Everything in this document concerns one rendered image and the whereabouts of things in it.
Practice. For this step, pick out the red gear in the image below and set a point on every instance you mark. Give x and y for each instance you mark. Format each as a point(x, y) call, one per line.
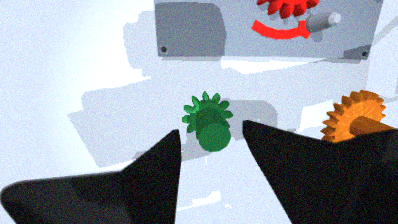
point(297, 7)

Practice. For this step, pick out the green gear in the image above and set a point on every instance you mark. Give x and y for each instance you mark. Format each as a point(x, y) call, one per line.
point(208, 118)

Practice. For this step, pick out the orange gear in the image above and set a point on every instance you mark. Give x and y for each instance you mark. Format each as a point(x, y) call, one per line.
point(358, 114)

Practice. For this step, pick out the grey board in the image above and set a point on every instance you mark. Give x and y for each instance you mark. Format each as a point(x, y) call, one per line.
point(342, 29)

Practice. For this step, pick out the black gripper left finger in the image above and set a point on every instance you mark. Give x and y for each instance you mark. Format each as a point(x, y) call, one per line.
point(144, 192)

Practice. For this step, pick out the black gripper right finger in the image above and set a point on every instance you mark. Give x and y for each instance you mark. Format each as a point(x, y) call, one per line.
point(317, 181)

